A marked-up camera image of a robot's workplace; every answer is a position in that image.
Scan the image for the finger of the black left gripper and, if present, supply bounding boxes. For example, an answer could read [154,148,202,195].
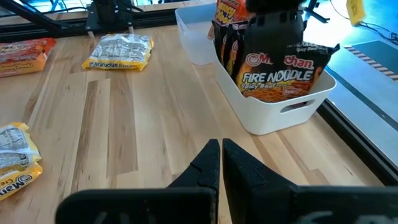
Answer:
[247,11,305,65]

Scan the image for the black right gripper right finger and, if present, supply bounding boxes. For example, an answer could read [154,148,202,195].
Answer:
[222,138,398,224]

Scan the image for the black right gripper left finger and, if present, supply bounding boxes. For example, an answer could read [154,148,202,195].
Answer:
[55,139,221,224]

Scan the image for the red-orange Saucy Noods packet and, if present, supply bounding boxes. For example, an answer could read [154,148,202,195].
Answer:
[207,0,251,40]
[0,37,57,78]

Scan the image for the black Fire Noodle packet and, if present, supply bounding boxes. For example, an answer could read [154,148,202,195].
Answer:
[211,19,229,68]
[226,21,249,78]
[235,40,340,104]

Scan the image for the yellow Creamy Chicken ramen packet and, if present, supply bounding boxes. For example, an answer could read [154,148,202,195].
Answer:
[0,121,44,202]
[81,32,155,72]

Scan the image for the white plastic bin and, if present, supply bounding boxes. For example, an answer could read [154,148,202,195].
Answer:
[212,39,338,136]

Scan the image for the clear plastic bin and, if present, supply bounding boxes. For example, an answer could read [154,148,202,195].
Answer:
[175,2,218,66]

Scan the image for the black mat with hazard stripes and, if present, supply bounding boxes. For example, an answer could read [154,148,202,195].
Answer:
[343,39,398,83]

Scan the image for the yellow cable tag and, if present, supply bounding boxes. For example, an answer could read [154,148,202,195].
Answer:
[346,0,367,26]

